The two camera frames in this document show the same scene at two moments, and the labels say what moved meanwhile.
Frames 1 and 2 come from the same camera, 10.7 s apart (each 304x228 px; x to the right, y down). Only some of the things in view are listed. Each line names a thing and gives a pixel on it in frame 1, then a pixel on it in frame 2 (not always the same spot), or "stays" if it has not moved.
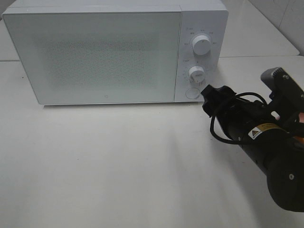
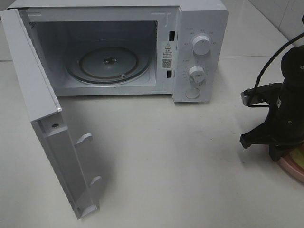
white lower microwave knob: (196, 74) stays
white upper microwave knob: (201, 45) stays
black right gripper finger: (210, 93) to (276, 151)
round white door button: (192, 93) stays
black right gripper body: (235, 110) to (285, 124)
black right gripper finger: (212, 106) to (264, 134)
